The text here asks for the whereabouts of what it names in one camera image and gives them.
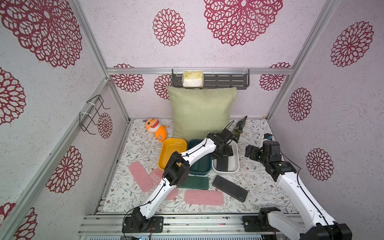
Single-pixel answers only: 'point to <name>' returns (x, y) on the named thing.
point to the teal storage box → (202, 166)
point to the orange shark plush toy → (153, 125)
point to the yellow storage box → (168, 147)
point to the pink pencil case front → (204, 197)
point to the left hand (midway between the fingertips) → (225, 155)
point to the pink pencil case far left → (141, 176)
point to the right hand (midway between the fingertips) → (253, 147)
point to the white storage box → (233, 161)
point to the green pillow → (197, 112)
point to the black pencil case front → (230, 188)
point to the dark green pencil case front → (195, 182)
